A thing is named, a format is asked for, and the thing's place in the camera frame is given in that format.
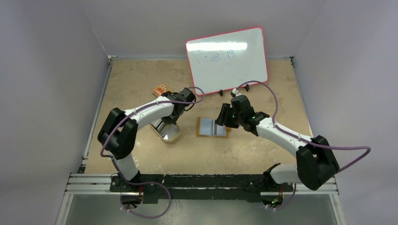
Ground beige oval card tray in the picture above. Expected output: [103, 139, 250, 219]
[153, 124, 181, 144]

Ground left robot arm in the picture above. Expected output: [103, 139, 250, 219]
[97, 87, 201, 192]

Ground aluminium frame rails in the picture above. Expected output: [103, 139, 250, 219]
[57, 58, 345, 225]

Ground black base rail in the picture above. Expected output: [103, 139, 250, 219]
[110, 174, 293, 204]

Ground pink framed whiteboard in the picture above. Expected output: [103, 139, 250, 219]
[185, 27, 268, 95]

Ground yellow leather card holder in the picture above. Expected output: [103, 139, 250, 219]
[196, 117, 230, 138]

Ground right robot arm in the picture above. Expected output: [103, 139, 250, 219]
[215, 95, 340, 191]

